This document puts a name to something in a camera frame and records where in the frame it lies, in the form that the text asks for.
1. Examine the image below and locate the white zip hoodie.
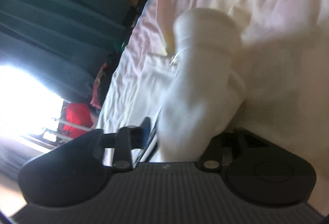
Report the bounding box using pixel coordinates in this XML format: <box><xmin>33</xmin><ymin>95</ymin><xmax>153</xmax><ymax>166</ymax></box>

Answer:
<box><xmin>128</xmin><ymin>8</ymin><xmax>328</xmax><ymax>172</ymax></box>

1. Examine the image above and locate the pink clothes pile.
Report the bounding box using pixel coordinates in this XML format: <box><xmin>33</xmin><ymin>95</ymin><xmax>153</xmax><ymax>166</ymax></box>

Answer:
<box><xmin>90</xmin><ymin>63</ymin><xmax>113</xmax><ymax>110</ymax></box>

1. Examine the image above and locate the red bag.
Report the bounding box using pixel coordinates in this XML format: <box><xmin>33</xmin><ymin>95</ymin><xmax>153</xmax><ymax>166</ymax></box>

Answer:
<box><xmin>63</xmin><ymin>103</ymin><xmax>93</xmax><ymax>138</ymax></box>

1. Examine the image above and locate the dark framed window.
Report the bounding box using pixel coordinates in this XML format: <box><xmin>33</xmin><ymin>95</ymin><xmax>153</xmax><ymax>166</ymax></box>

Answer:
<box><xmin>1</xmin><ymin>65</ymin><xmax>64</xmax><ymax>139</ymax></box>

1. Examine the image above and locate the teal right curtain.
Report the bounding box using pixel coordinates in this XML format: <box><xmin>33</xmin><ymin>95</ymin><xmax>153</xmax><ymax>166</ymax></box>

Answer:
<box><xmin>1</xmin><ymin>0</ymin><xmax>130</xmax><ymax>103</ymax></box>

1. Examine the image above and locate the pastel bed sheet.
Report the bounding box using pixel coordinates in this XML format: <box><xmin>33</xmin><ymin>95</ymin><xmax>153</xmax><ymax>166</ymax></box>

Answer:
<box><xmin>97</xmin><ymin>0</ymin><xmax>328</xmax><ymax>132</ymax></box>

